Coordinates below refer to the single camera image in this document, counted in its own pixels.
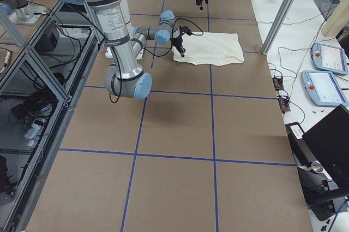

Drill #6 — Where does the cream long-sleeve cat shirt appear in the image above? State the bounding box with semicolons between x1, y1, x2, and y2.
172;32;244;66

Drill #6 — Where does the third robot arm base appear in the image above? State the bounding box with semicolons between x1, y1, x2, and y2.
1;0;46;25

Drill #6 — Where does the orange circuit board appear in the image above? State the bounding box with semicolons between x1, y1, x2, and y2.
272;76;284;91

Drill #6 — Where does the wooden block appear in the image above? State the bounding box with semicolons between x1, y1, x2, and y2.
321;0;349;37

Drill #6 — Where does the far teach pendant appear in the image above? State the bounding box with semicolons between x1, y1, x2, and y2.
311;43;348;75

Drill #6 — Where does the teach pendant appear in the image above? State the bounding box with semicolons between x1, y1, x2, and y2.
311;43;348;75
301;70;348;107

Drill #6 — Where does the near teach pendant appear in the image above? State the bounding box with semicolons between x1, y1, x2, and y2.
301;70;348;107

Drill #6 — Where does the white power strip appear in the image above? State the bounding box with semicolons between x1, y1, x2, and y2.
23;122;44;139

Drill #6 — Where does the black monitor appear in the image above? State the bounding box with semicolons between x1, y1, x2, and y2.
303;105;348;187

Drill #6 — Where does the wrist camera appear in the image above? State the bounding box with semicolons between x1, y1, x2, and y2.
179;26;193;36

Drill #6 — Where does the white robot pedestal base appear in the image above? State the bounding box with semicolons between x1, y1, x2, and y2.
105;0;144;60

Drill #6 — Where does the aluminium frame post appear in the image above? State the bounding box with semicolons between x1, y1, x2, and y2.
261;0;294;55

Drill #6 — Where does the black box under frame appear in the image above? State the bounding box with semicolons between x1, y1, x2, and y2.
34;23;59;52

